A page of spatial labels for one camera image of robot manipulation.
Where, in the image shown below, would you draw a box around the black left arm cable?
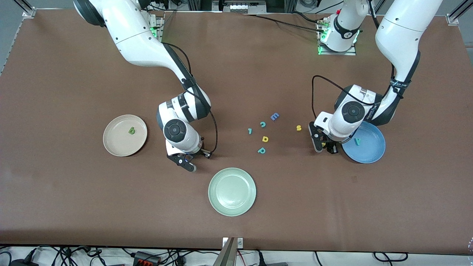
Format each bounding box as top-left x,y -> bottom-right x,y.
312,75 -> 385,124

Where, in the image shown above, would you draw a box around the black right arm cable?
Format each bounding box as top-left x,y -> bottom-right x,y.
161,42 -> 218,155

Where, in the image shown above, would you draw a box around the grey metal camera post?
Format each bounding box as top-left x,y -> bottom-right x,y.
213,238 -> 237,266

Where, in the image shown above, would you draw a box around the black velcro left arm strap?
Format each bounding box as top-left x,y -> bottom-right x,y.
389,78 -> 411,91

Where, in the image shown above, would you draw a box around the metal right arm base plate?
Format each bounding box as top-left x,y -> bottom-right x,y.
148,13 -> 165,41

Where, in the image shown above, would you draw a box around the silver metal rack equipment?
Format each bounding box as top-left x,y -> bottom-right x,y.
212,0 -> 266,13

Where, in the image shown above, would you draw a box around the thick black table cable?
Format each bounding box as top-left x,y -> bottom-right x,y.
242,13 -> 326,34

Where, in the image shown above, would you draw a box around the thin black table cable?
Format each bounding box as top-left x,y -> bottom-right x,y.
292,11 -> 323,23

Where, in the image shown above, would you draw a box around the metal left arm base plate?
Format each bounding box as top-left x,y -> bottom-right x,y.
317,18 -> 357,56

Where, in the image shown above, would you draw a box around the beige brown plate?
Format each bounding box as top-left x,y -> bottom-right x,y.
103,115 -> 148,157

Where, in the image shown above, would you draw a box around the blue plate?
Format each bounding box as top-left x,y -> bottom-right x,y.
341,122 -> 386,164

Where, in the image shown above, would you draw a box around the black orange power strip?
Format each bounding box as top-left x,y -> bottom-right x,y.
133,251 -> 161,266

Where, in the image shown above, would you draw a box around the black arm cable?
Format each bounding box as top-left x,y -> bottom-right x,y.
312,75 -> 385,124
161,42 -> 218,155

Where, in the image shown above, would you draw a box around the pale green plate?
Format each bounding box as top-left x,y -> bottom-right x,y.
208,167 -> 256,217

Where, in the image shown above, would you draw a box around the tangled black floor cables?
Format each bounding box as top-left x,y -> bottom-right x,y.
0,246 -> 207,266

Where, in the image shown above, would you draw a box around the looped black floor cable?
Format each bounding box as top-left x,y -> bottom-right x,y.
373,252 -> 409,263

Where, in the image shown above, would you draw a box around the aluminium frame corner profile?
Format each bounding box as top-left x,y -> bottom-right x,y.
445,0 -> 473,24
15,0 -> 37,18

